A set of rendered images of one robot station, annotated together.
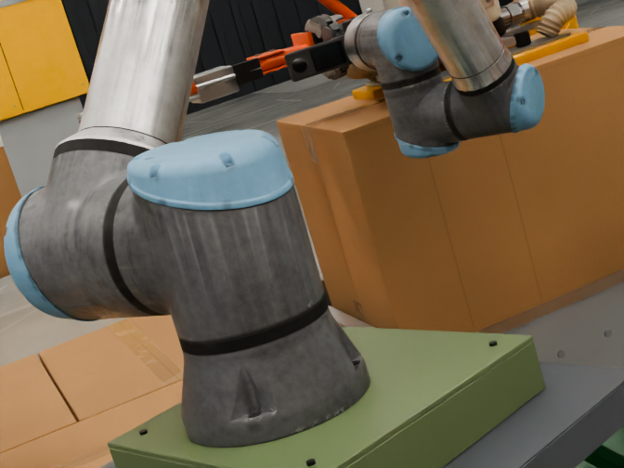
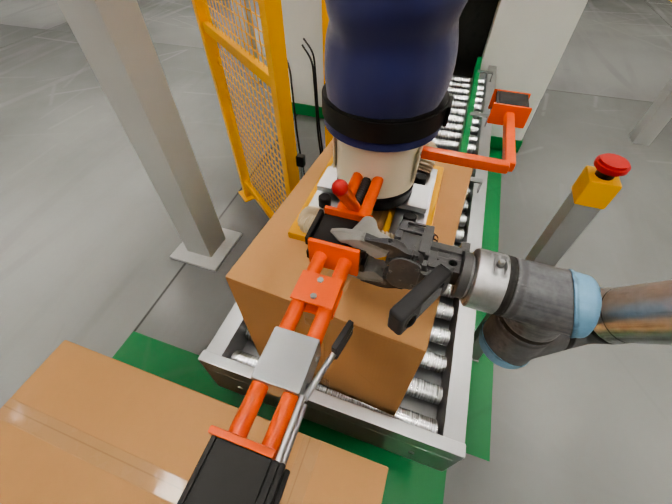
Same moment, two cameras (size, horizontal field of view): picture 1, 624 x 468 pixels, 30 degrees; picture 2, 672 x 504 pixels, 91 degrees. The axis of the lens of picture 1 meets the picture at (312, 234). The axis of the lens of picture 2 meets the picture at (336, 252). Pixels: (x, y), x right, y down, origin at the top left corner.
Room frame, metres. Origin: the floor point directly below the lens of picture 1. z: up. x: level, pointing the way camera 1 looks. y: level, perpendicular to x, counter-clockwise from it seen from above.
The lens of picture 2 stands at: (1.81, 0.18, 1.48)
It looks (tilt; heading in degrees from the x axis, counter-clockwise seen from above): 50 degrees down; 307
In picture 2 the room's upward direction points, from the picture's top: straight up
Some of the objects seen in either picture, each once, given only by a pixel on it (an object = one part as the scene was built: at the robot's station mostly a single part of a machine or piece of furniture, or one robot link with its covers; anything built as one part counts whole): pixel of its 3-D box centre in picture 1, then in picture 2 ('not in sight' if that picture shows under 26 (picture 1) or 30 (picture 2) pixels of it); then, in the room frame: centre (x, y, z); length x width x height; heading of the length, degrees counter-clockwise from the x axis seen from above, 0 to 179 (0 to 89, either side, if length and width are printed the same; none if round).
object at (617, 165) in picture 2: not in sight; (609, 168); (1.69, -0.70, 1.02); 0.07 x 0.07 x 0.04
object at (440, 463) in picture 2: not in sight; (322, 414); (1.99, 0.00, 0.47); 0.70 x 0.03 x 0.15; 17
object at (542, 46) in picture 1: (489, 58); (413, 203); (2.01, -0.38, 0.97); 0.34 x 0.10 x 0.05; 108
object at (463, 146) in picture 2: not in sight; (475, 122); (2.20, -1.54, 0.60); 1.60 x 0.11 x 0.09; 107
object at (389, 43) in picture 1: (398, 41); (542, 297); (1.73, -0.20, 1.07); 0.12 x 0.09 x 0.10; 18
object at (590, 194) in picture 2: not in sight; (515, 293); (1.69, -0.70, 0.50); 0.07 x 0.07 x 1.00; 17
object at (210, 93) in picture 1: (212, 84); (288, 364); (1.96, 0.09, 1.07); 0.07 x 0.07 x 0.04; 18
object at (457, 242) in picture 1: (485, 178); (365, 260); (2.09, -0.33, 0.75); 0.60 x 0.40 x 0.40; 104
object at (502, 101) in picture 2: not in sight; (508, 108); (1.95, -0.72, 1.08); 0.09 x 0.08 x 0.05; 18
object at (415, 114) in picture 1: (426, 112); (519, 331); (1.72, -0.22, 0.96); 0.12 x 0.09 x 0.12; 50
